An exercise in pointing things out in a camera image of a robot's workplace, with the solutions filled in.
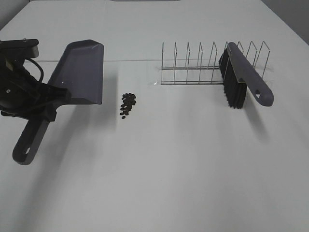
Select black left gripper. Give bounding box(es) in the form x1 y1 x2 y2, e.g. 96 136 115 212
0 63 68 122

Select black left camera cable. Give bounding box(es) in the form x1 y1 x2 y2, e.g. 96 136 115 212
23 58 45 84

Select pile of coffee beans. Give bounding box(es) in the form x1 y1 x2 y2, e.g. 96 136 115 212
120 92 136 119

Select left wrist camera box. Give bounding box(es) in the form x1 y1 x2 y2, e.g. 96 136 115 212
0 39 39 58

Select grey hand brush black bristles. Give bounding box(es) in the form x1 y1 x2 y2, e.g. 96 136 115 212
219 42 274 109

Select metal wire dish rack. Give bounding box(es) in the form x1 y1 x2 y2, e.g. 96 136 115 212
156 41 271 86

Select grey plastic dustpan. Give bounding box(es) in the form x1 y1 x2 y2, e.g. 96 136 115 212
13 40 104 165

